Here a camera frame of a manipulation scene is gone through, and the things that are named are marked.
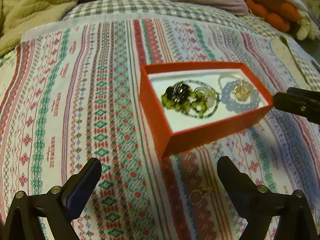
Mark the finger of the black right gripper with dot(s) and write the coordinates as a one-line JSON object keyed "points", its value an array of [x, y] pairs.
{"points": [[300, 102]]}

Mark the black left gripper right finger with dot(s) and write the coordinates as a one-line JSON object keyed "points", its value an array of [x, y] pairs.
{"points": [[258, 205]]}

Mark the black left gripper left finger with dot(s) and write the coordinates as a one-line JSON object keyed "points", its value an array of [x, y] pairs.
{"points": [[60, 206]]}

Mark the silver hoop earring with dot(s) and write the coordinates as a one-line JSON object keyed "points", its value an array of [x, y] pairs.
{"points": [[197, 195]]}

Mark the red jewelry box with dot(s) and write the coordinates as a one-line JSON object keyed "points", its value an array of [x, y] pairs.
{"points": [[244, 101]]}

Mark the orange plush toy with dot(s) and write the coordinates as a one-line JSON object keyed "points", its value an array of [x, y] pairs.
{"points": [[278, 13]]}

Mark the green beaded bangle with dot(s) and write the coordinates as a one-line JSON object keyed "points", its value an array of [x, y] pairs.
{"points": [[202, 102]]}

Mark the patterned handmade cloth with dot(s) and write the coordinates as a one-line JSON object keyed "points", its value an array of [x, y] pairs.
{"points": [[140, 196]]}

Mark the grey checked bedsheet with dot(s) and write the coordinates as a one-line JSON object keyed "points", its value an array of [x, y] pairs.
{"points": [[150, 5]]}

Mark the beige quilted blanket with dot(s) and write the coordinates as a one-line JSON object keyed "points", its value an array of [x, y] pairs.
{"points": [[18, 16]]}

